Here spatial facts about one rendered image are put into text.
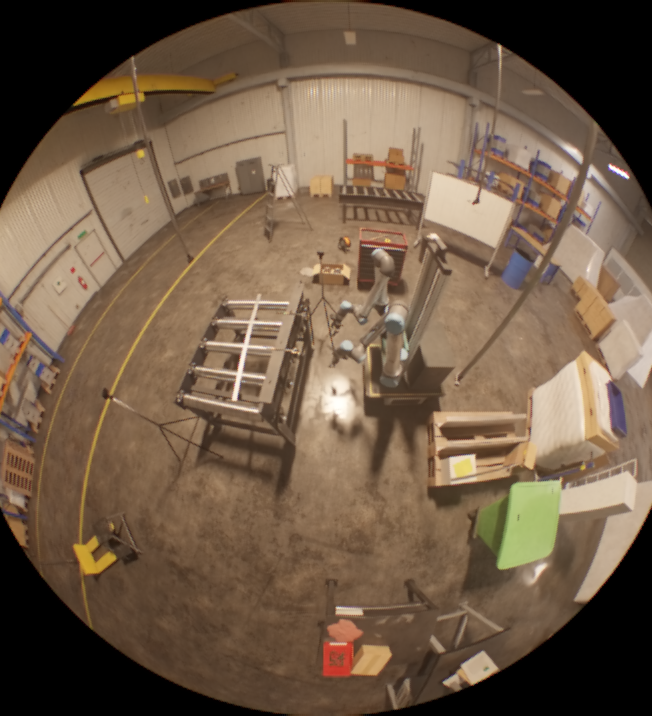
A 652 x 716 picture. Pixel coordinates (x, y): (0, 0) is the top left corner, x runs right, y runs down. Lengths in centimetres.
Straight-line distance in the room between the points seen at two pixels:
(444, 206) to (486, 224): 100
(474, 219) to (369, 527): 564
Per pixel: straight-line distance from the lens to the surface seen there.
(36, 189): 1053
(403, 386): 246
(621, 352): 792
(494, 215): 542
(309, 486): 245
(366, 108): 1114
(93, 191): 1109
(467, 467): 232
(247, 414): 174
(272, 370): 152
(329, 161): 1116
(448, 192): 535
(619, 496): 300
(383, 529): 255
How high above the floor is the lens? 244
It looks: 57 degrees down
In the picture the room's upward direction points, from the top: 4 degrees counter-clockwise
